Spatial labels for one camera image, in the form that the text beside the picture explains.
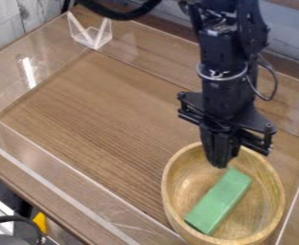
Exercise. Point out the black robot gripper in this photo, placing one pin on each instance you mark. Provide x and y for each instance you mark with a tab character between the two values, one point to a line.
224	112

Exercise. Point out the green rectangular block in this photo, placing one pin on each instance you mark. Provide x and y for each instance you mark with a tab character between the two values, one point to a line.
218	202

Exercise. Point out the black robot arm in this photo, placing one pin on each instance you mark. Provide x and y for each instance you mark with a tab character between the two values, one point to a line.
232	34

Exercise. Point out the brown wooden bowl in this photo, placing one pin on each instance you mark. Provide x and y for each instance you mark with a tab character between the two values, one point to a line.
255	218

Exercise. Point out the yellow black device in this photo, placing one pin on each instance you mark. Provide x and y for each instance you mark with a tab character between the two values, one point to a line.
26	232

